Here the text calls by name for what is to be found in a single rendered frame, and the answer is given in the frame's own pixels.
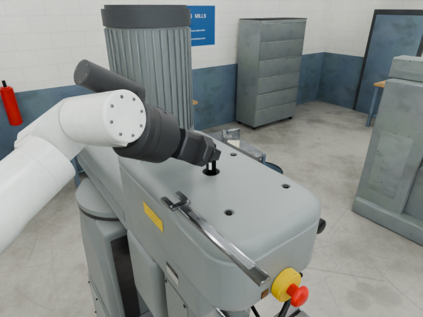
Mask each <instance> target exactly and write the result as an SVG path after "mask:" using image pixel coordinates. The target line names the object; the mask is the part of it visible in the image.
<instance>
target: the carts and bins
mask: <svg viewBox="0 0 423 317"><path fill-rule="evenodd" d="M207 135H209V136H211V137H213V138H214V139H216V140H218V141H220V142H222V143H225V142H228V143H230V144H232V145H234V146H236V147H238V148H240V149H242V150H243V151H245V152H247V153H249V154H251V155H253V156H255V157H257V158H262V159H261V163H262V164H264V165H265V166H267V167H269V168H271V169H273V170H275V171H277V172H279V173H280V174H283V171H282V169H281V168H280V167H278V166H277V165H275V164H272V163H269V162H266V154H265V153H262V152H261V151H260V150H258V149H257V148H256V147H254V146H252V145H251V144H250V143H248V142H246V141H245V140H243V139H242V138H241V137H240V128H238V127H236V128H232V129H227V130H223V131H218V132H214V133H208V134H207Z"/></svg>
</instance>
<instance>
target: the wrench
mask: <svg viewBox="0 0 423 317"><path fill-rule="evenodd" d="M176 197H177V198H178V199H179V200H180V202H178V203H176V204H173V203H172V202H171V201H170V200H169V199H168V198H167V197H165V196H164V197H162V198H161V202H162V203H163V204H164V205H165V206H167V207H168V208H169V209H170V210H171V211H175V210H178V211H179V212H180V213H181V214H182V215H183V216H184V217H186V218H187V219H188V220H189V221H190V222H191V223H192V224H193V225H194V226H195V227H197V229H199V230H200V231H201V232H202V234H204V236H206V237H207V238H208V239H209V240H210V241H211V242H212V243H213V244H214V245H215V246H216V247H218V248H219V249H220V250H221V251H222V252H223V253H224V254H225V255H226V256H227V257H228V258H229V259H230V260H231V261H232V262H233V263H234V264H235V265H236V266H238V267H239V268H240V269H241V270H242V271H243V272H244V273H245V274H246V275H247V276H248V277H250V278H251V279H252V280H253V281H254V282H255V283H256V284H257V285H258V286H259V287H261V286H262V285H264V284H265V283H267V282H268V281H270V276H269V275H268V274H267V273H265V271H263V270H262V269H261V268H260V267H259V266H258V265H257V264H255V263H254V262H253V261H252V260H251V259H250V258H249V257H248V256H246V255H245V254H244V253H243V252H241V251H240V250H239V249H238V248H237V247H236V246H235V245H234V244H233V243H231V242H230V241H229V240H228V239H227V238H225V237H224V236H223V235H222V234H221V233H220V232H219V231H218V230H216V229H215V228H214V227H213V226H212V225H211V224H209V222H207V221H206V220H205V219H204V218H203V217H202V216H200V215H199V214H198V213H197V212H196V211H195V210H194V209H193V208H191V207H190V206H189V205H190V204H191V201H190V200H189V199H188V198H187V197H186V196H185V195H184V194H183V193H181V192H180V191H178V192H176Z"/></svg>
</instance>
